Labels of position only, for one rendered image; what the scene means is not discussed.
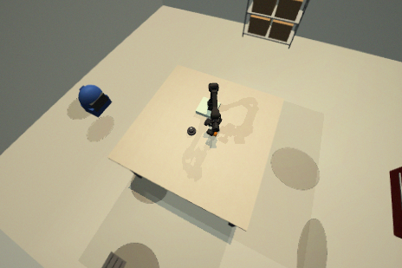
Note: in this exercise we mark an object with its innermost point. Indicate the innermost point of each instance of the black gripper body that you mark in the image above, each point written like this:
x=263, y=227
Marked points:
x=209, y=132

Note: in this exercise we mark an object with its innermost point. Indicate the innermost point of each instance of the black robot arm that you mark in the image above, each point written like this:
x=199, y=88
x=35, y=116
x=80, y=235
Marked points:
x=212, y=106

